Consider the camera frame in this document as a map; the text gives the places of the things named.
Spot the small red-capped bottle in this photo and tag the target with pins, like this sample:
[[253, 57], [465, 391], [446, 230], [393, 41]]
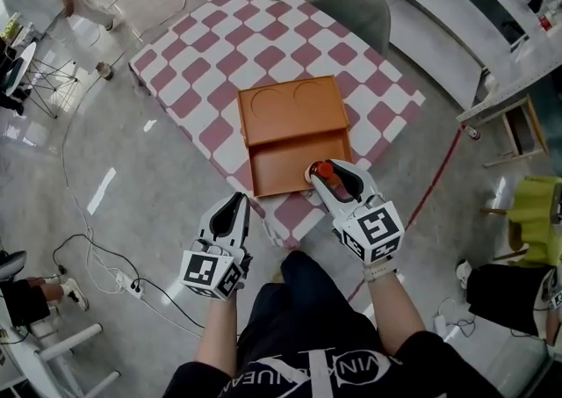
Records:
[[322, 169]]

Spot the orange box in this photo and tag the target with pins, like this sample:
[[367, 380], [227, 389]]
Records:
[[290, 124]]

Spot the white power adapter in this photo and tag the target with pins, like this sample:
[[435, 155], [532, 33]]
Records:
[[440, 326]]

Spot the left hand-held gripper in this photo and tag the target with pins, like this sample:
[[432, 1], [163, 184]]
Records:
[[206, 271]]

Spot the person's left forearm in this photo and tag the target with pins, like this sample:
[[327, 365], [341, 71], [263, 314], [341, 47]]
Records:
[[217, 335]]

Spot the red white floor bottle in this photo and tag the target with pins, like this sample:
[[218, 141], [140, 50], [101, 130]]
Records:
[[470, 132]]

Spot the person's dark trousers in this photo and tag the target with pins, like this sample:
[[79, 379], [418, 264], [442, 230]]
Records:
[[303, 299]]

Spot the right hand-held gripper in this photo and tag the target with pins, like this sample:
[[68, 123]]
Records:
[[373, 229]]

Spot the pink white checkered table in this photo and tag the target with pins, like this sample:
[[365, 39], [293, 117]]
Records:
[[246, 45]]

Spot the white stool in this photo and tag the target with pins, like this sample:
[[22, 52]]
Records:
[[57, 352]]

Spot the wooden stool frame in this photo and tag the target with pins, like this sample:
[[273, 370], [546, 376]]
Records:
[[527, 132]]

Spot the person's right forearm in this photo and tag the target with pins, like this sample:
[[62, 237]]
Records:
[[395, 313]]

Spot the white wristband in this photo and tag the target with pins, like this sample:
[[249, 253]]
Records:
[[378, 272]]

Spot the long white bench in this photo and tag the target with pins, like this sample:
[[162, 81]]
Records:
[[439, 36]]

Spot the white power strip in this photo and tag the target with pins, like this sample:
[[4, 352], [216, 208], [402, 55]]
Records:
[[127, 284]]

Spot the small floor cup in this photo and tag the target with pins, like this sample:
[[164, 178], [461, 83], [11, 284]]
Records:
[[105, 71]]

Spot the person's black printed shirt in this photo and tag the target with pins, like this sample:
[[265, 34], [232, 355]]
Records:
[[333, 370]]

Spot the grey chair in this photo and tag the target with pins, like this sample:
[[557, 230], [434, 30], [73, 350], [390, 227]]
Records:
[[355, 14]]

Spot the yellow-green chair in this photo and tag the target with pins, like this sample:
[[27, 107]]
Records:
[[538, 216]]

